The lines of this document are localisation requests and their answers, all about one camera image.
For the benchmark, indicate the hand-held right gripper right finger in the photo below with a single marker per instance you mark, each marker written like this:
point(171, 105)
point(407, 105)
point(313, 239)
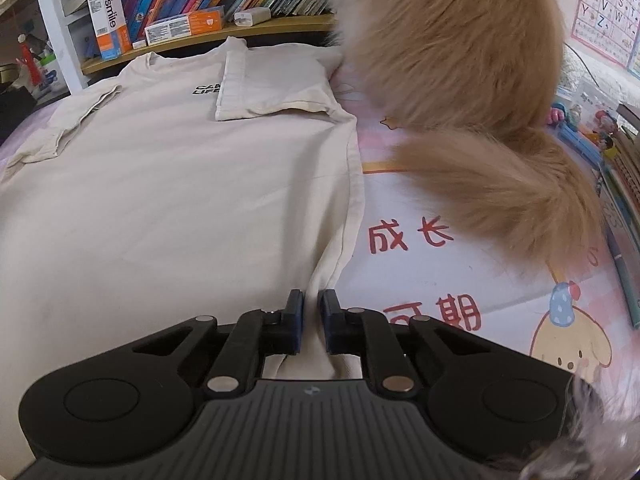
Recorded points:
point(325, 321)

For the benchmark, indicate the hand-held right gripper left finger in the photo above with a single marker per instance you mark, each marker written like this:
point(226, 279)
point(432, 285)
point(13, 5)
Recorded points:
point(298, 321)

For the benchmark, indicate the cream t-shirt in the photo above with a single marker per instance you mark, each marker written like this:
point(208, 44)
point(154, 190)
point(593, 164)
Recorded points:
point(175, 200)

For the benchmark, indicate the pink cartoon printed table mat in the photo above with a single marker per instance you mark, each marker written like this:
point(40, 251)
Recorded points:
point(450, 285)

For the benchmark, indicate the grey fluffy material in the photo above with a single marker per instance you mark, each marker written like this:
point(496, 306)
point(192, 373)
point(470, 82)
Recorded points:
point(585, 440)

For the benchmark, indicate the orange fluffy cat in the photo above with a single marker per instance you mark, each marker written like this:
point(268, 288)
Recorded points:
point(460, 60)

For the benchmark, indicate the blue pen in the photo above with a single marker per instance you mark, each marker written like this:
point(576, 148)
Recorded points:
point(625, 280)

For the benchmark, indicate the white charger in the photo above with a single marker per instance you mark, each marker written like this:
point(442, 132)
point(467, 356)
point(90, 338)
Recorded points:
point(252, 16)

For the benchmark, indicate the blue plastic toy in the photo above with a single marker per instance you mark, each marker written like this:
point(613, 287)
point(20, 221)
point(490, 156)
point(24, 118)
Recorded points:
point(580, 137)

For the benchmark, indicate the flat orange and white box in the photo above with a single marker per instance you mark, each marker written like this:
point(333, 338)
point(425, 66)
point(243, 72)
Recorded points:
point(185, 24)

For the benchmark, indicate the white bottle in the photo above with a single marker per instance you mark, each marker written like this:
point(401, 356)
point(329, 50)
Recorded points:
point(51, 74)

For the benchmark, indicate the tall orange and white box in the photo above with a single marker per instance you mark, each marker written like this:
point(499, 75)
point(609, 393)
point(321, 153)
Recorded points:
point(110, 22)

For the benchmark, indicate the dark bag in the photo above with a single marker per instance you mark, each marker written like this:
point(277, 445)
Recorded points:
point(15, 105)

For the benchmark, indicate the red tassel ornament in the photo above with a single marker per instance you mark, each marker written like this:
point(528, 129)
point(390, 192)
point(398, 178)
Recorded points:
point(31, 60)

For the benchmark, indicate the white and wooden bookshelf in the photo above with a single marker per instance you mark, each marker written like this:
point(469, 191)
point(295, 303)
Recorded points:
point(65, 20)

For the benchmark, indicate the alphabet wall poster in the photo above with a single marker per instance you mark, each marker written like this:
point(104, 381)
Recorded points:
point(607, 5)

